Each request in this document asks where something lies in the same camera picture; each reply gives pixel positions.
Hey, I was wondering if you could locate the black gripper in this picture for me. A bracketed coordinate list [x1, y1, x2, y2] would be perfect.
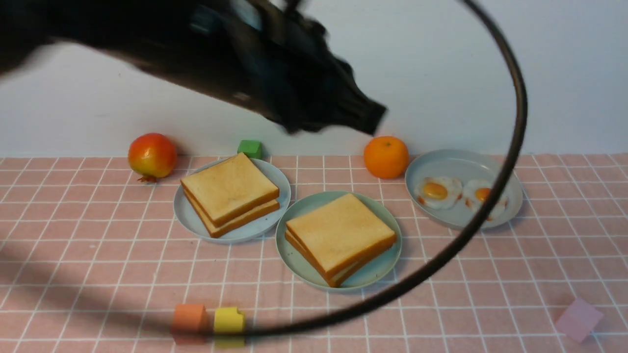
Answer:
[231, 0, 388, 136]

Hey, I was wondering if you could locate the toast slice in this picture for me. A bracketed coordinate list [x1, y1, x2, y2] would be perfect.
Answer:
[183, 190, 280, 238]
[277, 230, 402, 291]
[180, 153, 280, 227]
[286, 193, 397, 278]

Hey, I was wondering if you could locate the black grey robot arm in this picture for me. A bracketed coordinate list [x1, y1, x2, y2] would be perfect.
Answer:
[0, 0, 387, 135]

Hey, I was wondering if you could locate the orange fruit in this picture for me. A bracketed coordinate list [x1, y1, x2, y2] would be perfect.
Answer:
[363, 136, 410, 179]

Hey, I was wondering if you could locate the left fried egg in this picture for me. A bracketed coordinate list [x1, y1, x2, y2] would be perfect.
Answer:
[414, 176, 464, 210]

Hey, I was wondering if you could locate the fried egg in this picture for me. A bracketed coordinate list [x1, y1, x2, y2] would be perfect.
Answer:
[462, 178, 508, 221]
[414, 176, 464, 210]

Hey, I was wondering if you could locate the green cube block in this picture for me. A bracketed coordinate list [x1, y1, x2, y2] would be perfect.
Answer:
[237, 139, 264, 159]

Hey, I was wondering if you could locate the grey blue egg plate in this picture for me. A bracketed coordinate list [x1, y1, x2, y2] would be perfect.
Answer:
[405, 150, 501, 230]

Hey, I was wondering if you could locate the right fried egg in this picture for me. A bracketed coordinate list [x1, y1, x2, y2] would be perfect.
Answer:
[462, 178, 508, 221]

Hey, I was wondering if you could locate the teal center plate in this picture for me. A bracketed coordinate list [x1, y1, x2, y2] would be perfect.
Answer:
[276, 191, 402, 292]

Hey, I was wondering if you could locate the light blue bread plate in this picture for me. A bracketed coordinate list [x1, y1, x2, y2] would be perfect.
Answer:
[173, 157, 291, 244]

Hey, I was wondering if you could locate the yellow notched block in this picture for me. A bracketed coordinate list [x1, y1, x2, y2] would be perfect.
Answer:
[213, 307, 245, 350]

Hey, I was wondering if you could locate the orange cube block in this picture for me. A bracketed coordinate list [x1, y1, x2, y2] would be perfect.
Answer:
[170, 303, 210, 346]

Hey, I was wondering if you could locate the pink cube block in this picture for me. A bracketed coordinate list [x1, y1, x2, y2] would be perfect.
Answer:
[555, 298, 604, 343]

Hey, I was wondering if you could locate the pink checkered tablecloth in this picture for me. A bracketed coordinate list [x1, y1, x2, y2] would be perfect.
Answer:
[0, 153, 628, 353]

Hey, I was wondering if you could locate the black cable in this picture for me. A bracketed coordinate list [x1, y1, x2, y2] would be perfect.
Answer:
[196, 0, 528, 339]

